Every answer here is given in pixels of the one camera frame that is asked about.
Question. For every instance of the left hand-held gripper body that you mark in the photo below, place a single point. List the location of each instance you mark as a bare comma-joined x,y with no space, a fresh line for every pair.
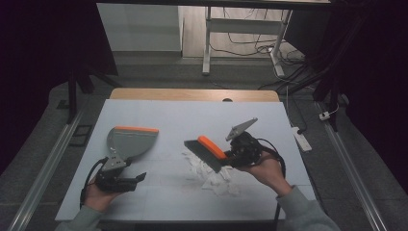
112,181

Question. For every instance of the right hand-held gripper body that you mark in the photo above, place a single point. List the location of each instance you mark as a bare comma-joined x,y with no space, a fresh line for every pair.
245,149

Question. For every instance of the orange hand brush grey bristles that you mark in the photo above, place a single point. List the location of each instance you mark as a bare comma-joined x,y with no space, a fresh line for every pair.
208,152

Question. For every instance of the group of white paper scraps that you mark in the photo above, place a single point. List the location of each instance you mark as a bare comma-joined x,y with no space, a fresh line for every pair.
213,178

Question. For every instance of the grey dustpan with orange edge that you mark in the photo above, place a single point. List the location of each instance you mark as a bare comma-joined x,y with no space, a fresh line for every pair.
133,141

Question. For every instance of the person's left hand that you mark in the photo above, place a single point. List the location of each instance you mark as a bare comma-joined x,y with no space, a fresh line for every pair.
99,199

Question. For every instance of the person's right hand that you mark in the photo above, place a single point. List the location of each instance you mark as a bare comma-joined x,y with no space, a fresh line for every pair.
271,174

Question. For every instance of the white foam board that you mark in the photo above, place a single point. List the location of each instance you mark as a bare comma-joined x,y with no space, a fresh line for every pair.
198,115

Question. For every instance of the white power strip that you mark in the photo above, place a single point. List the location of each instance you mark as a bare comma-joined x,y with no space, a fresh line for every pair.
301,139

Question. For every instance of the wooden table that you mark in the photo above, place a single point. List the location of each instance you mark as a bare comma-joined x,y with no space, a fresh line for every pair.
192,94

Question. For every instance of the small white plug adapter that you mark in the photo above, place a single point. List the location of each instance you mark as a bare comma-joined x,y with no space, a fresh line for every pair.
324,115

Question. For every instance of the black stand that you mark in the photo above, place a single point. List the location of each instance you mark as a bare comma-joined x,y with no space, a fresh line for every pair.
73,93
333,83

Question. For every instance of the white panel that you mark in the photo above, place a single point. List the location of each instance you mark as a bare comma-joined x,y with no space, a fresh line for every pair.
141,27

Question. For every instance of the dark curtain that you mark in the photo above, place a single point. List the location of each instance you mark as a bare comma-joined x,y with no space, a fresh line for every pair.
378,80
38,48

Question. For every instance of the black rectangular floor frame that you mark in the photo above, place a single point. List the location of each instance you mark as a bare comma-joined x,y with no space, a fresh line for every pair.
80,135

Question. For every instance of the aluminium rail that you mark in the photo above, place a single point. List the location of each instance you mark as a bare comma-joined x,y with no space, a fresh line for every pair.
351,170
45,170

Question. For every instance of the white metal desk frame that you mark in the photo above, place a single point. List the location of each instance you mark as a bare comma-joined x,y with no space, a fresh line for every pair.
239,26

